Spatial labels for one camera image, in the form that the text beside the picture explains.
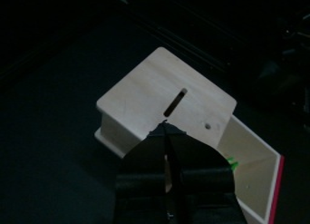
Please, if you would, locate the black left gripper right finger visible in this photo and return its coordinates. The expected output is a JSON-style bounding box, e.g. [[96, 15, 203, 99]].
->
[[163, 121, 248, 224]]

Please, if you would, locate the green toy pea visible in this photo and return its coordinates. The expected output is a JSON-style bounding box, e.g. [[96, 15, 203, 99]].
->
[[225, 156, 239, 173]]

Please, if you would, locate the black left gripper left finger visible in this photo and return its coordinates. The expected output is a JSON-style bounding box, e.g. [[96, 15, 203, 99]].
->
[[112, 121, 169, 224]]

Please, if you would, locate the white board with pink edge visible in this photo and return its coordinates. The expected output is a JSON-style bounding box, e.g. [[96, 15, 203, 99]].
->
[[216, 113, 286, 224]]

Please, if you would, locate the wooden box with slot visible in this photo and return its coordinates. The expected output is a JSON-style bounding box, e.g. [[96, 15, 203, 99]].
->
[[93, 46, 239, 160]]

